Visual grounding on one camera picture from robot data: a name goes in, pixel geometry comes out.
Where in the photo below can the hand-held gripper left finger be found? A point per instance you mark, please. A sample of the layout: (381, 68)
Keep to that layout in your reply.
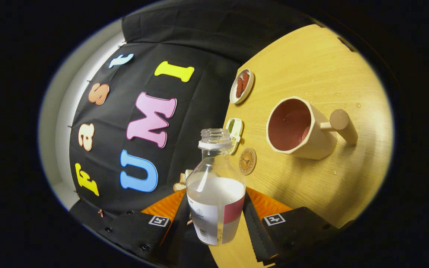
(140, 230)

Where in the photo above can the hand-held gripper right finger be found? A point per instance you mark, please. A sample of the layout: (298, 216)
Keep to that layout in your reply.
(253, 227)

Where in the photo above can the clear juice bottle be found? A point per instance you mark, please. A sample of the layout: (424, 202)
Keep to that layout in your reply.
(214, 193)

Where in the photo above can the round cork coaster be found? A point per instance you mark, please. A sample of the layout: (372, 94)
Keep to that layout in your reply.
(247, 161)

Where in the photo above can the toast bread slice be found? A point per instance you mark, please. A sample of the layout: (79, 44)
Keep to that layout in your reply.
(179, 187)

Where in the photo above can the wooden table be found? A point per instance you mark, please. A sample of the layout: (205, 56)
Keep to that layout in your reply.
(311, 193)

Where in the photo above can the white toaster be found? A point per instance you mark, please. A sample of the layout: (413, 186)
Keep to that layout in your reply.
(188, 173)

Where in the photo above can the small white bean dish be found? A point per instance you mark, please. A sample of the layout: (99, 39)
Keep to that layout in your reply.
(237, 130)

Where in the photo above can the round white plate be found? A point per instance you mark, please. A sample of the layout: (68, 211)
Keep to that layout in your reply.
(250, 91)

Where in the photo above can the red meat piece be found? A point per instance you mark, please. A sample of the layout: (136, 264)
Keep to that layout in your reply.
(245, 79)
(239, 88)

